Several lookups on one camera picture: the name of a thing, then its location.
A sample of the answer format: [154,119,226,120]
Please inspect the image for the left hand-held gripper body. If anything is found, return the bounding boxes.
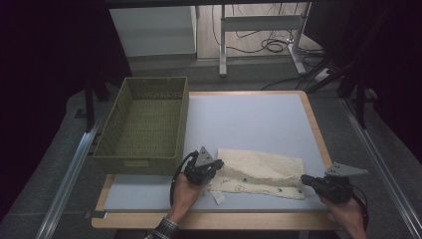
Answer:
[183,145,220,186]

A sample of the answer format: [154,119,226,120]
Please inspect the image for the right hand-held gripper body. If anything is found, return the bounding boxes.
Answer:
[313,161,369,204]

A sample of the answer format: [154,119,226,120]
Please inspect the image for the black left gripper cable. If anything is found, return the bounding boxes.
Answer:
[169,150,200,207]

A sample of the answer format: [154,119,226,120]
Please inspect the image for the metal floor rail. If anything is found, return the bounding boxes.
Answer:
[34,122,102,239]
[339,98,422,239]

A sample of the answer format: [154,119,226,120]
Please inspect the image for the cream knitted cloth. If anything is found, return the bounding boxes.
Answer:
[206,147,307,206]

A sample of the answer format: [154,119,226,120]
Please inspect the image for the person's left hand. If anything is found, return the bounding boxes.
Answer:
[169,171,210,223]

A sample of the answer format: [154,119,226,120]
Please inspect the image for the black stand leg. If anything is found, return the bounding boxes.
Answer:
[337,64,380,130]
[84,75,113,132]

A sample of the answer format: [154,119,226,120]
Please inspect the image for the black floor cables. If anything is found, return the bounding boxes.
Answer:
[211,3,326,60]

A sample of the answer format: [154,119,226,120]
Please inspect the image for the white metal desk frame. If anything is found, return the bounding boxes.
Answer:
[218,2,312,79]

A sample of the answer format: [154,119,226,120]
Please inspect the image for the grey tape piece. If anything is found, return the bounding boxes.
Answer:
[84,209,108,220]

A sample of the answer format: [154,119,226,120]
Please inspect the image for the green woven basket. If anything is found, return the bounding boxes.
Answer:
[92,76,190,177]

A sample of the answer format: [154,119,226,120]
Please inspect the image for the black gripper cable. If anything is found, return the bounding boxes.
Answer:
[350,184,370,231]
[169,150,200,207]

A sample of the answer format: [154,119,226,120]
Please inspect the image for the white cabinet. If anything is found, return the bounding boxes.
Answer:
[108,5,198,59]

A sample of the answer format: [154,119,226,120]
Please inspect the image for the white power strip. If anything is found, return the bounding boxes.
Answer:
[313,67,333,83]

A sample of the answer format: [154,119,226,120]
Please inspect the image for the person's right hand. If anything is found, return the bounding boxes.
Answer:
[317,194,368,239]

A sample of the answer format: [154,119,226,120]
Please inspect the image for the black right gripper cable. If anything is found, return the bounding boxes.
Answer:
[350,184,370,231]

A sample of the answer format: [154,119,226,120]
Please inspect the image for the pale grey table mat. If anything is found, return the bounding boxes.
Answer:
[104,93,332,214]

